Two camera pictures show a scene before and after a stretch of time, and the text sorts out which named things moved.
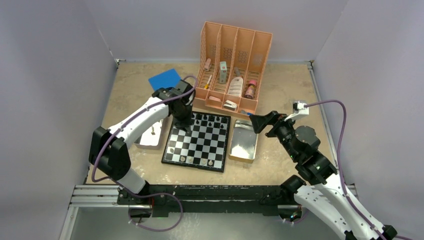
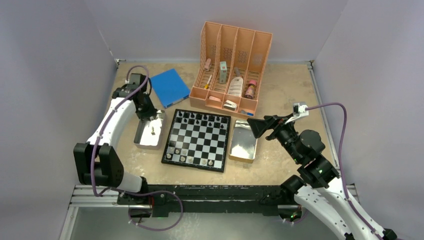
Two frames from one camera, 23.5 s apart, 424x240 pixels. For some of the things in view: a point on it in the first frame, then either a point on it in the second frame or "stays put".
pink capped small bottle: (251, 89) stays put
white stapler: (230, 105) stays put
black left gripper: (184, 124) → (150, 112)
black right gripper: (259, 122) stays put
